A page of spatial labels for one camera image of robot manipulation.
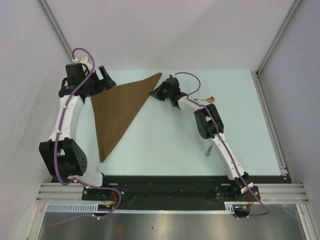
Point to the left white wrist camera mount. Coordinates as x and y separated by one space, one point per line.
83 60

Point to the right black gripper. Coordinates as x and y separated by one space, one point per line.
157 93

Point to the aluminium rail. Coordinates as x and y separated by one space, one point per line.
277 147
287 193

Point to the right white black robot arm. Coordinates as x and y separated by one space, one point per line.
210 127

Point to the aluminium front rail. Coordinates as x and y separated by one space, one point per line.
287 193

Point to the aluminium corner post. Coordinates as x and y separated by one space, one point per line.
50 16
293 10

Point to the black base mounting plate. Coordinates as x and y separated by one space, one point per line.
129 189

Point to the gold spoon with dark handle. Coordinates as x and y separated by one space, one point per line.
209 99

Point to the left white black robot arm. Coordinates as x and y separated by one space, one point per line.
63 157

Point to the right aluminium corner post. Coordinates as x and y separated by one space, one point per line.
293 10

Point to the right side aluminium rail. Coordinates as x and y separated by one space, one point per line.
277 147

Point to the silver fork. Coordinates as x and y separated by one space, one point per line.
208 152

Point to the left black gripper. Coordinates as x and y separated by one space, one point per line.
106 83

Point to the left aluminium corner post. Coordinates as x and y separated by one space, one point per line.
50 16

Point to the brown cloth napkin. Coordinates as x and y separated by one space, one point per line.
116 108

